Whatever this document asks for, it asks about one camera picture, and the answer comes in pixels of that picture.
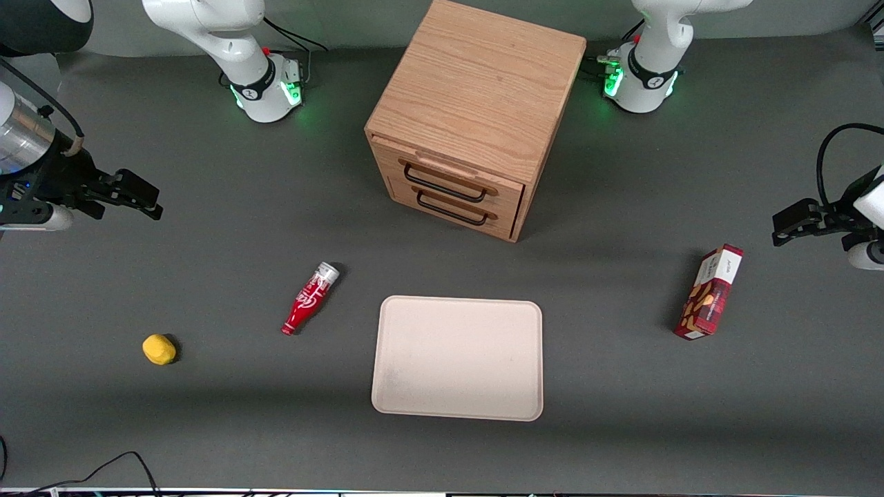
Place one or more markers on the red cookie box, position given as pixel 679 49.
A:
pixel 708 297

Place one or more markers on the wooden drawer cabinet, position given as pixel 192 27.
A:
pixel 483 76

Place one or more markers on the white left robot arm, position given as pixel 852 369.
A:
pixel 656 76

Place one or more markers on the wooden drawer with notched rim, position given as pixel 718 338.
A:
pixel 385 157

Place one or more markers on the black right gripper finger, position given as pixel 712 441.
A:
pixel 141 208
pixel 138 188

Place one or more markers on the yellow toy lemon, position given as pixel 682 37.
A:
pixel 159 349

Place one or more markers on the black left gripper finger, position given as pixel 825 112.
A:
pixel 801 214
pixel 798 233

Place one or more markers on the plain wooden drawer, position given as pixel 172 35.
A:
pixel 503 226

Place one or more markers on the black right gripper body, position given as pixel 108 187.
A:
pixel 63 178

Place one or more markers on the red cola bottle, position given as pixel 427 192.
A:
pixel 307 300

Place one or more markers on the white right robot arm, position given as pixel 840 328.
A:
pixel 235 41

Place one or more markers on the beige plastic tray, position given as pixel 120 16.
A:
pixel 456 359

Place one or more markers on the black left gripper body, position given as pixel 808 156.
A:
pixel 847 205

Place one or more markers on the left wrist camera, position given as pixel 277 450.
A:
pixel 867 257

